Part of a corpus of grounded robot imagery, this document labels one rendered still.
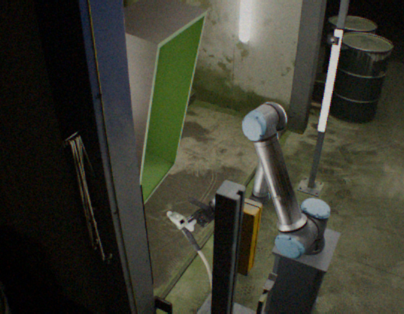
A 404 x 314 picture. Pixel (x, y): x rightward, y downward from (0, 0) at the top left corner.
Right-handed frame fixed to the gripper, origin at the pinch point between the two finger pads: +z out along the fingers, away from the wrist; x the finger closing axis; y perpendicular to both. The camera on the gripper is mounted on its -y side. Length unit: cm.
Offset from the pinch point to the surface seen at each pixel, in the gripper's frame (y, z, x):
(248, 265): 5, -3, -93
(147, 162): -36, -12, 94
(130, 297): 9.3, 38.1, -26.9
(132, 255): -7.4, 25.9, -37.5
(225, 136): -15, -100, 190
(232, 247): -5, -1, -103
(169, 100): -62, -45, 63
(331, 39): -38, -158, 35
